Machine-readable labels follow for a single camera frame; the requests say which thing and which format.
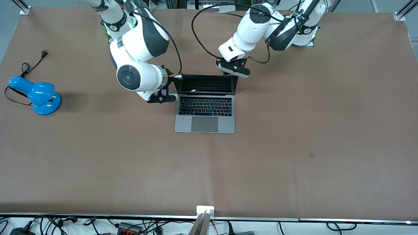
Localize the orange black connector block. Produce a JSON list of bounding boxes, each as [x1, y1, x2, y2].
[[118, 222, 143, 234]]

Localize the black power adapter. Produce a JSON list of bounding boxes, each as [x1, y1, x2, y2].
[[10, 226, 36, 235]]

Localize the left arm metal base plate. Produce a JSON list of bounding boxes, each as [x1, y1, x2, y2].
[[292, 28, 316, 48]]

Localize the white metal bracket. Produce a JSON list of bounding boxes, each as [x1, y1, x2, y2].
[[196, 206, 215, 218]]

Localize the silver table edge rail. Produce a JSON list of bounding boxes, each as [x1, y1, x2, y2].
[[0, 213, 418, 226]]

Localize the aluminium profile bar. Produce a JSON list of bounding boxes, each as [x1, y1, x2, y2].
[[188, 211, 209, 235]]

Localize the black lamp power cord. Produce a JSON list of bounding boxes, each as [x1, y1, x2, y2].
[[5, 50, 49, 106]]

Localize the aluminium corner post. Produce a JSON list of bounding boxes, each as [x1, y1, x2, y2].
[[12, 0, 31, 15], [394, 0, 418, 22]]

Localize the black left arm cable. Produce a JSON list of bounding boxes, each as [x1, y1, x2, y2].
[[191, 3, 294, 64]]

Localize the silver laptop computer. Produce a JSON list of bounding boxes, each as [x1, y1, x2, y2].
[[172, 74, 239, 134]]

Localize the black looped cable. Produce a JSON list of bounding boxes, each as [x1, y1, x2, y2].
[[327, 221, 358, 232]]

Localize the blue desk lamp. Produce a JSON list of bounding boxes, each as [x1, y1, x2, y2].
[[8, 76, 62, 116]]

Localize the black plug with cable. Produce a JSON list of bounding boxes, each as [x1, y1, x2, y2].
[[54, 216, 78, 226]]

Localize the grey power strip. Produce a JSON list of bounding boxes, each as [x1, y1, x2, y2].
[[196, 0, 236, 10]]

